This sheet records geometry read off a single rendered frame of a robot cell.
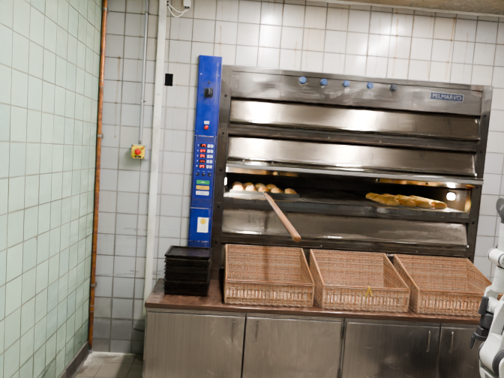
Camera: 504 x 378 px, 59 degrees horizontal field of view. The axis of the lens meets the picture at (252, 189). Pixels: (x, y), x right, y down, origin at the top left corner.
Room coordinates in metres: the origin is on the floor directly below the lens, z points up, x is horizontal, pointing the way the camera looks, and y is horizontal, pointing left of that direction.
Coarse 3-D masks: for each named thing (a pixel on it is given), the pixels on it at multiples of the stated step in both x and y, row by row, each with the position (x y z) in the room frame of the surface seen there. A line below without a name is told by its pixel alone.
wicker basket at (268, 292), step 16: (256, 256) 3.12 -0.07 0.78; (272, 256) 3.13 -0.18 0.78; (288, 256) 3.14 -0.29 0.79; (304, 256) 3.04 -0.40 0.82; (224, 272) 2.76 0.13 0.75; (240, 272) 3.08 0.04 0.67; (256, 272) 3.09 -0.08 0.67; (272, 272) 3.10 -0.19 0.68; (288, 272) 3.11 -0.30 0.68; (304, 272) 2.98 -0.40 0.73; (224, 288) 2.78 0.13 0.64; (240, 288) 2.67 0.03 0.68; (256, 288) 2.68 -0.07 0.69; (272, 288) 2.69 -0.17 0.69; (288, 288) 2.69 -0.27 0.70; (304, 288) 2.70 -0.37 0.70; (256, 304) 2.67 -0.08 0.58; (272, 304) 2.68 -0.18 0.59; (288, 304) 2.69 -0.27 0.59; (304, 304) 2.70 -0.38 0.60
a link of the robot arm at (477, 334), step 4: (480, 316) 2.36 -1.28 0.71; (480, 320) 2.34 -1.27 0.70; (484, 320) 2.32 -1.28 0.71; (488, 320) 2.30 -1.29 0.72; (480, 324) 2.34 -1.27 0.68; (484, 324) 2.31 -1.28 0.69; (488, 324) 2.30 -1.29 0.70; (476, 328) 2.36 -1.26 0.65; (480, 328) 2.33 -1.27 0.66; (484, 328) 2.32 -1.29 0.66; (488, 328) 2.31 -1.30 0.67; (476, 332) 2.35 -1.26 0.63; (480, 332) 2.32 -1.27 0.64; (484, 332) 2.32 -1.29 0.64; (488, 332) 2.32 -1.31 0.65; (472, 336) 2.34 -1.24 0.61; (476, 336) 2.32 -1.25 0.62; (480, 336) 2.32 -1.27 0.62; (484, 336) 2.32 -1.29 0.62; (484, 340) 2.32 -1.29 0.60
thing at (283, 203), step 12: (252, 204) 3.17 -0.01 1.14; (264, 204) 3.18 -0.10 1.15; (276, 204) 3.18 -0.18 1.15; (288, 204) 3.19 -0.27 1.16; (300, 204) 3.19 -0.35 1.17; (312, 204) 3.19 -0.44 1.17; (324, 204) 3.20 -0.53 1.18; (336, 204) 3.22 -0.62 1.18; (432, 216) 3.24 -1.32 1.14; (444, 216) 3.24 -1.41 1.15; (456, 216) 3.25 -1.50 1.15; (468, 216) 3.25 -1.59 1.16
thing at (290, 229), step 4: (268, 196) 3.13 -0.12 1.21; (268, 200) 2.99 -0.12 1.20; (272, 200) 2.90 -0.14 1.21; (272, 204) 2.74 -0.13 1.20; (276, 208) 2.52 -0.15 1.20; (276, 212) 2.45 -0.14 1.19; (280, 212) 2.35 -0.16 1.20; (280, 216) 2.25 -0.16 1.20; (284, 216) 2.23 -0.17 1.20; (284, 220) 2.10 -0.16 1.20; (288, 220) 2.10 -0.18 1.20; (284, 224) 2.05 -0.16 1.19; (288, 224) 1.99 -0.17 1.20; (288, 228) 1.93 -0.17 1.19; (292, 228) 1.89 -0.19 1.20; (292, 232) 1.80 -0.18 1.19; (296, 232) 1.79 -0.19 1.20; (292, 236) 1.77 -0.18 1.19; (296, 236) 1.74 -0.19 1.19; (300, 236) 1.75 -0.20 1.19; (296, 240) 1.74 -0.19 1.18
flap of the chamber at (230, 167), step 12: (228, 168) 3.06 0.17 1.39; (240, 168) 3.04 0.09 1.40; (252, 168) 3.02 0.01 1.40; (264, 168) 3.03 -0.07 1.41; (276, 168) 3.03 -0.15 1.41; (288, 168) 3.04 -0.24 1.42; (360, 180) 3.22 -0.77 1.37; (372, 180) 3.19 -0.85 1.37; (384, 180) 3.17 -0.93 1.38; (396, 180) 3.14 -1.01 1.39; (408, 180) 3.11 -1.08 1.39; (420, 180) 3.09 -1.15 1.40; (432, 180) 3.09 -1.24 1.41; (444, 180) 3.09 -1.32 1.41; (456, 180) 3.10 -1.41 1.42; (468, 180) 3.11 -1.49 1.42
